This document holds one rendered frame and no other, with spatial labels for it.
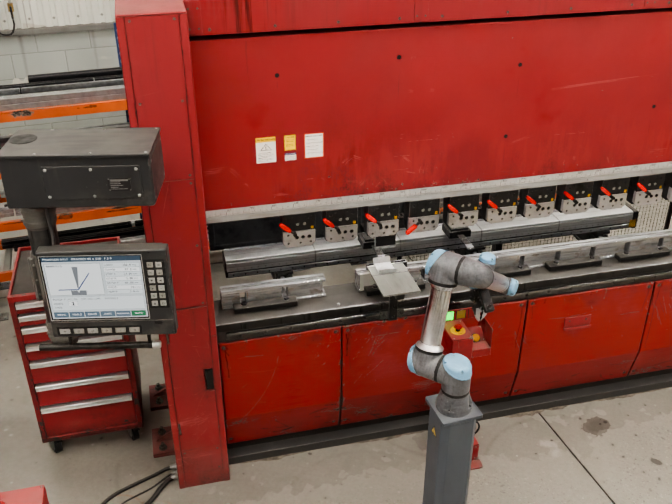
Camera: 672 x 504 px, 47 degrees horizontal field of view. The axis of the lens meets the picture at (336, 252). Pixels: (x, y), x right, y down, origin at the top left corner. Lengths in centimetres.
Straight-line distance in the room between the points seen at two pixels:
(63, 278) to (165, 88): 78
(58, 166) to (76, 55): 482
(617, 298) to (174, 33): 263
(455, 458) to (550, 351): 115
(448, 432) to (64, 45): 530
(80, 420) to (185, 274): 121
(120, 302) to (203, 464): 134
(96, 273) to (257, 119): 96
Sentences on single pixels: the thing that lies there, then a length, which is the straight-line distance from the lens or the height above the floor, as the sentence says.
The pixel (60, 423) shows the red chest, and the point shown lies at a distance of 426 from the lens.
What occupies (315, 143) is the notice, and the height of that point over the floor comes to 167.
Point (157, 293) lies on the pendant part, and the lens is 285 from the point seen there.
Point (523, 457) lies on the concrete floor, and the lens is 429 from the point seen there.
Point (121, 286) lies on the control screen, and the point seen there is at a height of 145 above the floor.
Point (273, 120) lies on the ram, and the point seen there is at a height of 179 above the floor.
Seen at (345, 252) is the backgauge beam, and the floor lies 95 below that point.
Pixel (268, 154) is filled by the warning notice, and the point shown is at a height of 164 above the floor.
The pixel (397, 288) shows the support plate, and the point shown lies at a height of 100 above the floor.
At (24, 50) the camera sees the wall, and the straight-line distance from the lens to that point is 750.
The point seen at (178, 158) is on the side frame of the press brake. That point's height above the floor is 174.
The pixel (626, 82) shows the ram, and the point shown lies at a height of 183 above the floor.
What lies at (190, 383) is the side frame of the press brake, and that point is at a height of 65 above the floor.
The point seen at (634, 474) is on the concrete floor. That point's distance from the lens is 436.
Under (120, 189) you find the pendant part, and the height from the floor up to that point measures 182.
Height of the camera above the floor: 292
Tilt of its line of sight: 29 degrees down
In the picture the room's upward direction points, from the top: straight up
